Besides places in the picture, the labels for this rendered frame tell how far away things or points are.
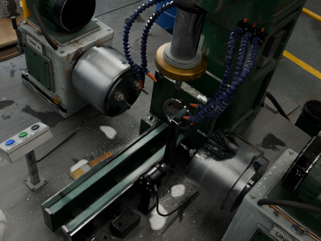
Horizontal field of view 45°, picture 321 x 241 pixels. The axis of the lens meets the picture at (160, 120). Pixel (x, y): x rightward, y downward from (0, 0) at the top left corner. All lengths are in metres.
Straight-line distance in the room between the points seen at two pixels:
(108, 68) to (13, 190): 0.59
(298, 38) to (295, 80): 0.69
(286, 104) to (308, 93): 0.91
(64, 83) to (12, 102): 0.34
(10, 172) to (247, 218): 0.93
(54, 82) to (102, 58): 0.28
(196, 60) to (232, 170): 0.38
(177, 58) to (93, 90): 0.41
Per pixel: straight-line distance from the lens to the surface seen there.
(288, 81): 3.64
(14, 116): 1.85
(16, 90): 1.97
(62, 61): 1.58
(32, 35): 1.69
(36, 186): 1.59
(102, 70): 1.51
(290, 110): 2.68
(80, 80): 1.57
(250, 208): 1.23
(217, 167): 1.28
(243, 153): 1.30
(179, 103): 1.51
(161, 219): 1.52
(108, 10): 4.03
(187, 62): 1.26
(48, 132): 1.42
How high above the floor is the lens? 2.13
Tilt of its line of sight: 47 degrees down
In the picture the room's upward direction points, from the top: 10 degrees clockwise
